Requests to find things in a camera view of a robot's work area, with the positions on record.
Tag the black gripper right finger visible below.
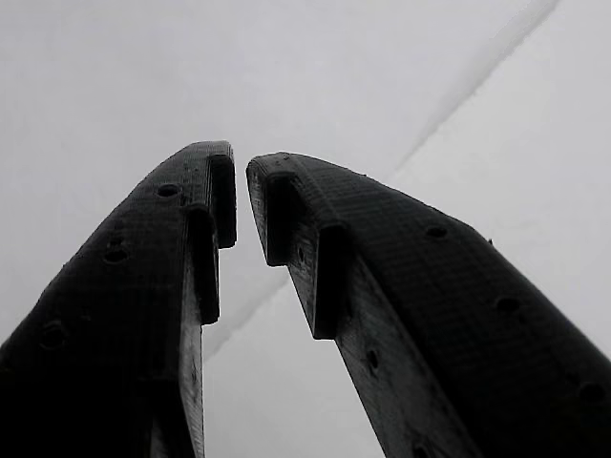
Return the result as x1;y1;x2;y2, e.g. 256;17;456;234
245;151;611;458

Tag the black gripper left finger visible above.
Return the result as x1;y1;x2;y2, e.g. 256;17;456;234
0;139;239;458

